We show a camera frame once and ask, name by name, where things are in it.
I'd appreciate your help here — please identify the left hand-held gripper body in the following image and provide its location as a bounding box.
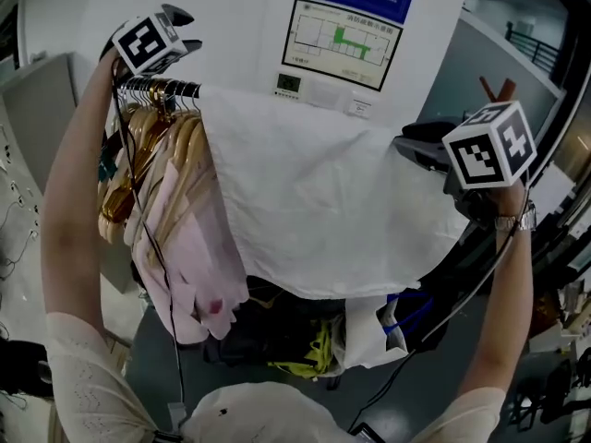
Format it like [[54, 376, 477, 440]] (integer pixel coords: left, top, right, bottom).
[[99, 11, 188, 78]]

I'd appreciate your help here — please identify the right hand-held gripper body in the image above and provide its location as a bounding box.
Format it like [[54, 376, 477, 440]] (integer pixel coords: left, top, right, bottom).
[[441, 101, 538, 231]]

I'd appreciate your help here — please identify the white cloth sheet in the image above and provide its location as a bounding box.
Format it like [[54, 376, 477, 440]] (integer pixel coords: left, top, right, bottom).
[[200, 85, 467, 300]]

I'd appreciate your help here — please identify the person's left forearm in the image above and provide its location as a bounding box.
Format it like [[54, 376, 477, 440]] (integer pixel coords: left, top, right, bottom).
[[40, 53, 122, 327]]

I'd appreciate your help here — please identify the person's right forearm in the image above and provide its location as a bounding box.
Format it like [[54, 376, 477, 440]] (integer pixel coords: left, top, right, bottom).
[[464, 214, 535, 401]]

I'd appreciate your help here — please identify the person's right hand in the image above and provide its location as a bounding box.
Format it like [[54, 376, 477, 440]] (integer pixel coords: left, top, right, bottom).
[[488, 177, 529, 220]]

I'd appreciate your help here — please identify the red wooden coat stand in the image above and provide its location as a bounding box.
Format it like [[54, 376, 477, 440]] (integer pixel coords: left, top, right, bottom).
[[478, 76, 517, 106]]

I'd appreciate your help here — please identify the silver wristwatch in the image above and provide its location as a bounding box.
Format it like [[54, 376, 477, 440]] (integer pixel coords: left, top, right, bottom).
[[493, 199, 538, 233]]

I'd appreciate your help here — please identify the row of wooden hangers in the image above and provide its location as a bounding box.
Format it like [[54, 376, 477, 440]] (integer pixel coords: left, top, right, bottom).
[[96, 78, 218, 245]]

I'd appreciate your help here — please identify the black metal railing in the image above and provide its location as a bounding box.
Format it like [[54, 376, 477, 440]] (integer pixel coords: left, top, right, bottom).
[[505, 20, 562, 76]]

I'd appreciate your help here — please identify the framed floor plan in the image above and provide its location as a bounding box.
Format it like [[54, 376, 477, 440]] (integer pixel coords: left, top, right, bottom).
[[280, 0, 404, 93]]

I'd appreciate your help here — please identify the teal clip hanger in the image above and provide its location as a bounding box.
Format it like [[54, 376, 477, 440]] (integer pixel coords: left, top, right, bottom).
[[97, 152, 116, 182]]

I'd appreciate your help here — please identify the pink hanging garment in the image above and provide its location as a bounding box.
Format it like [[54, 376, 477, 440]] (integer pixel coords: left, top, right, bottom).
[[124, 154, 250, 343]]

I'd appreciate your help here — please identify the black waist device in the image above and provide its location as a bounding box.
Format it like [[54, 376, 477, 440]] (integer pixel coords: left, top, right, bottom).
[[348, 422, 387, 443]]

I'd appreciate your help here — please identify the person's white knit sweater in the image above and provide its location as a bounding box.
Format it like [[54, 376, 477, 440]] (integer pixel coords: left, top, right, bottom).
[[45, 311, 507, 443]]

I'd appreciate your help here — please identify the wall thermostat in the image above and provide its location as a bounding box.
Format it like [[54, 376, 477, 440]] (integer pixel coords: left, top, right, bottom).
[[275, 71, 304, 97]]

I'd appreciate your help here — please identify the white bag with blue handles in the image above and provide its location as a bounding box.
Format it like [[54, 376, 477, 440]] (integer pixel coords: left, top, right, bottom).
[[344, 291, 435, 371]]

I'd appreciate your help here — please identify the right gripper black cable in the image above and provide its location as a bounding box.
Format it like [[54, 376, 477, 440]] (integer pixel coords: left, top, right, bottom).
[[353, 200, 531, 433]]

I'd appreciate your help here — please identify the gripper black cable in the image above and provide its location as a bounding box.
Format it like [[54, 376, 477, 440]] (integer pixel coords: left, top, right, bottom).
[[353, 200, 531, 433], [110, 57, 187, 428]]

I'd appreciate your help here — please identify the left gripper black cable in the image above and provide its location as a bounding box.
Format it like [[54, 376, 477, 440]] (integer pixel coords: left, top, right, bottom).
[[110, 57, 187, 428]]

